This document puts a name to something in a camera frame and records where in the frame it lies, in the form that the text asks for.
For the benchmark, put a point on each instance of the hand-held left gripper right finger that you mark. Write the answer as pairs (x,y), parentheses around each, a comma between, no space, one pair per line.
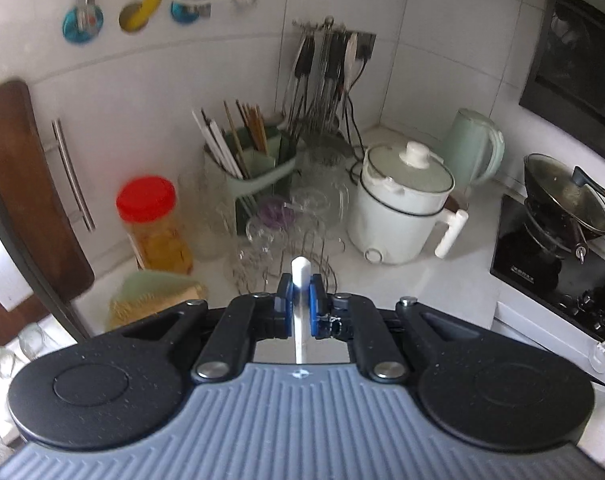
(313,310)

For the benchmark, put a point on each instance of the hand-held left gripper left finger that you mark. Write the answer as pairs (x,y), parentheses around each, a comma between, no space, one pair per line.
(284,305)

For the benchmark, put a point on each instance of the white chopstick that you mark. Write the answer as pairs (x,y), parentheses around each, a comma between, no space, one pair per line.
(301,280)

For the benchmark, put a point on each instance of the green utensil holder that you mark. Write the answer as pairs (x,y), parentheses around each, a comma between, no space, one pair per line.
(262,180)

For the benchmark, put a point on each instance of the row of hanging kitchen utensils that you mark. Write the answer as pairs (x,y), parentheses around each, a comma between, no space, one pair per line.
(317,75)

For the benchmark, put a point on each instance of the clear stemmed glass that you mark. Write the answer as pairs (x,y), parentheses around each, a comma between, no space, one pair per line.
(260,237)

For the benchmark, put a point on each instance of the purple glass cup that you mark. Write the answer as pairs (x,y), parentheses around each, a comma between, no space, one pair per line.
(277,210)

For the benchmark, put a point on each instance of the tall clear glass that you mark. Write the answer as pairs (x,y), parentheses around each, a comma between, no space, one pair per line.
(202,215)

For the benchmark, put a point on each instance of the textured glass pitcher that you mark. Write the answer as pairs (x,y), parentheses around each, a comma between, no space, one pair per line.
(327,185)

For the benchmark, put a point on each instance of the bundle of dried noodles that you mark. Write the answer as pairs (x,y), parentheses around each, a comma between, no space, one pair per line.
(157,305)

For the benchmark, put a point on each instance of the white electric cooker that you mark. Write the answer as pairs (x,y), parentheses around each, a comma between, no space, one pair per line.
(397,210)

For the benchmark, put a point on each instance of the red-lidded plastic jar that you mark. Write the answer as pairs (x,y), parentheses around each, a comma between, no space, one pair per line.
(152,230)

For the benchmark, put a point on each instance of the green plastic basket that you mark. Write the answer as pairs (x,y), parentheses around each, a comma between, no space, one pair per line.
(132,290)

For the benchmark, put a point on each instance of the green electric kettle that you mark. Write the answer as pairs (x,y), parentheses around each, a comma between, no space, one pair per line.
(470,150)

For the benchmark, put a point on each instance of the black induction cooktop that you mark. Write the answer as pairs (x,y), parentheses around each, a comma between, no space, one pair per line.
(542,265)

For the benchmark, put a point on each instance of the red-printed clear glass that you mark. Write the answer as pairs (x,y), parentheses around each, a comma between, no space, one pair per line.
(33,340)

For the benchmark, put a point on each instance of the wok with glass lid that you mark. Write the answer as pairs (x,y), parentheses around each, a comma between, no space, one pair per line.
(567,195)

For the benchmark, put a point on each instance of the brown wooden cutting board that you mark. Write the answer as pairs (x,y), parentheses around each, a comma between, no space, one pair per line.
(22,185)

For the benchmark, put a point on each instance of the black range hood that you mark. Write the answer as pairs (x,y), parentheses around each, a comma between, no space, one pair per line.
(577,60)

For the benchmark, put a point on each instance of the black metal rack frame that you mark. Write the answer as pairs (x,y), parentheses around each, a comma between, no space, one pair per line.
(27,250)

